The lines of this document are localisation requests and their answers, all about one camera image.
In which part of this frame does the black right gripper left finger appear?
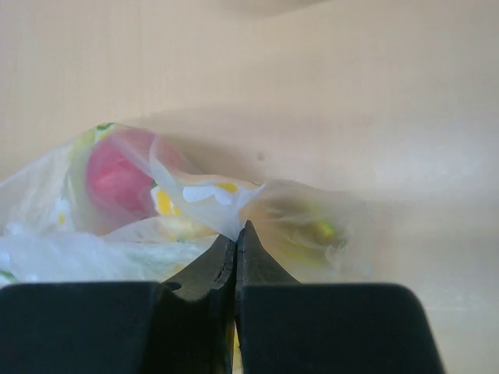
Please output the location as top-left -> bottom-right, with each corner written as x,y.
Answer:
1,236 -> 236,373

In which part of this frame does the clear lemon-print plastic bag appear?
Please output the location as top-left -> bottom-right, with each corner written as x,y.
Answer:
1,122 -> 350,285

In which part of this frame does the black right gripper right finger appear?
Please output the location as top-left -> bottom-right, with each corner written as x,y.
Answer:
235,223 -> 444,373

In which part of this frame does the red apple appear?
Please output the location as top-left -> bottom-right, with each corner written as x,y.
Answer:
85,135 -> 157,225

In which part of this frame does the yellow banana bunch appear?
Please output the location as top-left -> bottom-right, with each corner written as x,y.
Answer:
249,206 -> 346,267

